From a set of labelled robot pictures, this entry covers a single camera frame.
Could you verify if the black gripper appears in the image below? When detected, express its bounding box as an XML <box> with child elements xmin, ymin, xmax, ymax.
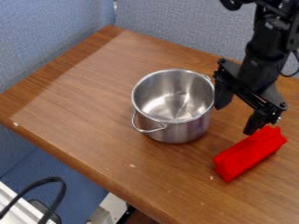
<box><xmin>214</xmin><ymin>57</ymin><xmax>287</xmax><ymax>136</ymax></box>

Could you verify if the red block object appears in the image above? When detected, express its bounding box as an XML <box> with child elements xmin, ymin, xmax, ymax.
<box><xmin>212</xmin><ymin>126</ymin><xmax>287</xmax><ymax>183</ymax></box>

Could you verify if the metal pot with handle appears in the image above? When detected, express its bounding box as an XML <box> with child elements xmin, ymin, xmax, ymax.
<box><xmin>131</xmin><ymin>68</ymin><xmax>215</xmax><ymax>144</ymax></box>

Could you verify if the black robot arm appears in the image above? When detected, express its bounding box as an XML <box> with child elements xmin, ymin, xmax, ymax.
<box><xmin>214</xmin><ymin>0</ymin><xmax>299</xmax><ymax>136</ymax></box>

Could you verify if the black cable loop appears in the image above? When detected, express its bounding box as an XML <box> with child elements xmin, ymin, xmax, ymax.
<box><xmin>0</xmin><ymin>176</ymin><xmax>68</xmax><ymax>224</ymax></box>

